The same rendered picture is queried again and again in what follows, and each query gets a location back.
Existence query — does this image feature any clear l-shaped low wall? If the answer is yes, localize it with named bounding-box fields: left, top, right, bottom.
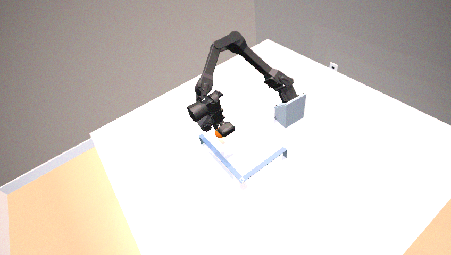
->
left=200, top=138, right=287, bottom=190

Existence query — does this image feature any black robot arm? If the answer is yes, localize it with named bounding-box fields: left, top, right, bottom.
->
left=187, top=31, right=299, bottom=132

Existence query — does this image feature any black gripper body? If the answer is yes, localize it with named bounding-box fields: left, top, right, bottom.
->
left=208, top=107, right=235, bottom=137

